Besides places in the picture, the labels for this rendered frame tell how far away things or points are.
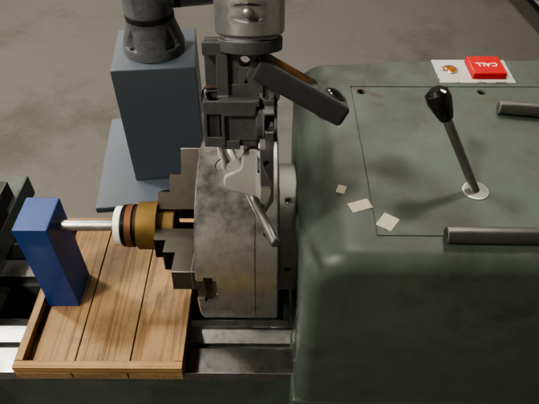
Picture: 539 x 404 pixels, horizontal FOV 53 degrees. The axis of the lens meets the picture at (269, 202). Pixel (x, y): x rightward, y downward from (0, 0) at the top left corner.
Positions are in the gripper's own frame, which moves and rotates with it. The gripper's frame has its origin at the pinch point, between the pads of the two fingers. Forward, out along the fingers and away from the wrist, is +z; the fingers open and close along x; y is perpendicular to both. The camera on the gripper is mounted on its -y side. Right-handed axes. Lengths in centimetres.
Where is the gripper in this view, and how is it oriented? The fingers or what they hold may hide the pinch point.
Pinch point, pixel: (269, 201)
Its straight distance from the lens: 66.9
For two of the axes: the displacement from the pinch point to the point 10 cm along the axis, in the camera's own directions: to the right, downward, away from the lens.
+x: -0.1, 4.5, -8.9
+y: -10.0, 0.0, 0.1
